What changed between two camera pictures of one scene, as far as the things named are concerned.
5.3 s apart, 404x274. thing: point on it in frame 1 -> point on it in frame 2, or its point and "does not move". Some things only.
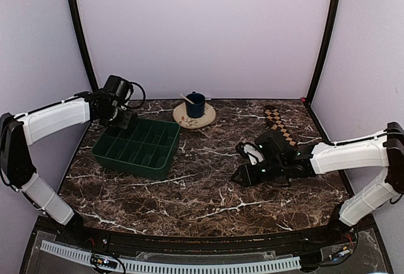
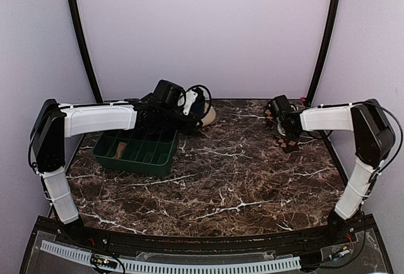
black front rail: (140, 244) does not move
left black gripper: (125, 123) -> (189, 125)
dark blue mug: (196, 110) does not move
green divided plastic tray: (146, 149) does not move
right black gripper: (248, 177) -> (293, 137)
